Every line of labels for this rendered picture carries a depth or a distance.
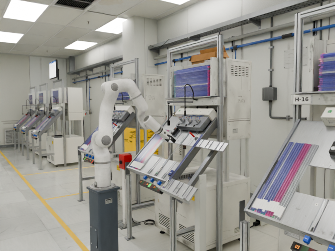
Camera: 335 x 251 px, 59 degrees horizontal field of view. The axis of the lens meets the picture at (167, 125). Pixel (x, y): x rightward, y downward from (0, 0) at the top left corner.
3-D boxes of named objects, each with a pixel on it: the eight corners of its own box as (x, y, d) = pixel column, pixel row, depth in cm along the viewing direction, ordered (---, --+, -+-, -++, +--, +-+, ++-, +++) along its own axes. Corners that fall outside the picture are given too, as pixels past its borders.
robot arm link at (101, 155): (96, 164, 216) (95, 132, 214) (89, 160, 232) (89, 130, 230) (112, 163, 222) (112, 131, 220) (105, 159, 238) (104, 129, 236)
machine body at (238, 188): (198, 260, 251) (198, 188, 247) (154, 231, 309) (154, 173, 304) (250, 240, 288) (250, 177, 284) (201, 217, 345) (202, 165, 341)
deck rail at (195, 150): (171, 187, 231) (167, 182, 228) (170, 187, 233) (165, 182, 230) (220, 122, 257) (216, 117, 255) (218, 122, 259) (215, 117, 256)
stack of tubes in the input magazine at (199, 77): (208, 95, 253) (208, 63, 251) (173, 97, 294) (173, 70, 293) (219, 96, 260) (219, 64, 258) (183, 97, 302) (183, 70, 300)
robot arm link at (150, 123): (151, 132, 247) (157, 132, 240) (140, 123, 241) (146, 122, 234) (155, 124, 251) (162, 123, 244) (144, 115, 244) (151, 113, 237)
